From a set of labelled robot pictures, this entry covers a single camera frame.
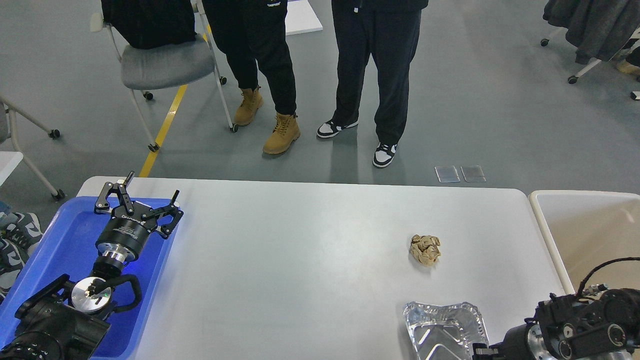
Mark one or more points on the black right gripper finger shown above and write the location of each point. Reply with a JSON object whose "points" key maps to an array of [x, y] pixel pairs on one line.
{"points": [[480, 351]]}

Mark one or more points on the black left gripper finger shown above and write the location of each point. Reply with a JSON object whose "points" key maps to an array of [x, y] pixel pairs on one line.
{"points": [[163, 220], [119, 189]]}

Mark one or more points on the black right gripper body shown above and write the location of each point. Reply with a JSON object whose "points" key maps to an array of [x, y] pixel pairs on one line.
{"points": [[519, 343]]}

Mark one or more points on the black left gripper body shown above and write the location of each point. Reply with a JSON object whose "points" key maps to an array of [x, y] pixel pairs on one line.
{"points": [[125, 234]]}

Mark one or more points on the aluminium foil tray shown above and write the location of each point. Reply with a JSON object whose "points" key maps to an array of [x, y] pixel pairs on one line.
{"points": [[444, 332]]}

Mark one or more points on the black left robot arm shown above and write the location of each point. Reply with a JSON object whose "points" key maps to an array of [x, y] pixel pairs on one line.
{"points": [[89, 288]]}

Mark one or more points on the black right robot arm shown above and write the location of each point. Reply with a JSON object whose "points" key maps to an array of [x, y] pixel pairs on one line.
{"points": [[593, 323]]}

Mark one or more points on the blue plastic tray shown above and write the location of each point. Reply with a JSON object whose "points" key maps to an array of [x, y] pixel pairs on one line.
{"points": [[68, 247]]}

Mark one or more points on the grey sneakers at left edge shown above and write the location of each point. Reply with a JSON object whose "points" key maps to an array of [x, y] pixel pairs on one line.
{"points": [[20, 235]]}

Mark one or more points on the crumpled brown paper ball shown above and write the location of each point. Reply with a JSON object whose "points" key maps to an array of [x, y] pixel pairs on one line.
{"points": [[425, 249]]}

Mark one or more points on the beige plastic bin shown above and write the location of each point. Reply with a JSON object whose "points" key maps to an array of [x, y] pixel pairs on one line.
{"points": [[583, 229]]}

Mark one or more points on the grey seat rolling chair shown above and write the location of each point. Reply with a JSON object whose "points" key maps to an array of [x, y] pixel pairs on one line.
{"points": [[169, 66]]}

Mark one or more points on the right clear floor plate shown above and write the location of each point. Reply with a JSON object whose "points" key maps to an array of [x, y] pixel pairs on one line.
{"points": [[473, 174]]}

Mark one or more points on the clear floor plate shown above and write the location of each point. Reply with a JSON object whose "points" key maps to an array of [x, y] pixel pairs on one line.
{"points": [[473, 174], [447, 174]]}

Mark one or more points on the left clear floor plate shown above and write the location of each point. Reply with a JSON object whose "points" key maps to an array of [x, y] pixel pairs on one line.
{"points": [[447, 174]]}

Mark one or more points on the black jacket on chair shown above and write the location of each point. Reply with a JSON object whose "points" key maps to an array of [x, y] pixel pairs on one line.
{"points": [[150, 24]]}

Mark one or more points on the person with tan boots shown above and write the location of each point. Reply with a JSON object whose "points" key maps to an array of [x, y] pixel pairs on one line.
{"points": [[252, 36]]}

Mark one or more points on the white flat box on floor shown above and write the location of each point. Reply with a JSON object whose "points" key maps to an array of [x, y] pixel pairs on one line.
{"points": [[301, 18]]}

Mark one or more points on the chair with grey coat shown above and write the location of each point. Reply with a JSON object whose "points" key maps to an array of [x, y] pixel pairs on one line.
{"points": [[599, 30]]}

